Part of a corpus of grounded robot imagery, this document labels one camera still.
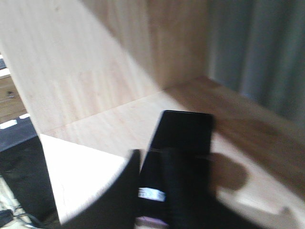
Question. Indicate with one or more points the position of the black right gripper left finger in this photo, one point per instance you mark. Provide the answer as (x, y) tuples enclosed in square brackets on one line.
[(116, 208)]

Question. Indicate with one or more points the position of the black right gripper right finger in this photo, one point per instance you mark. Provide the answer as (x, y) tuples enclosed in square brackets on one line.
[(214, 202)]

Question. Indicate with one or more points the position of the black smartphone with white sticker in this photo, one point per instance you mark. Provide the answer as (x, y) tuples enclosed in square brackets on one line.
[(176, 131)]

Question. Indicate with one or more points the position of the wooden drawer cabinet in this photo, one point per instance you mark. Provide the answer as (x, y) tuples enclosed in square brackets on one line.
[(95, 75)]

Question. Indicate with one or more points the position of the grey curtain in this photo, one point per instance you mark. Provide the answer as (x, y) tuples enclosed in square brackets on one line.
[(257, 48)]

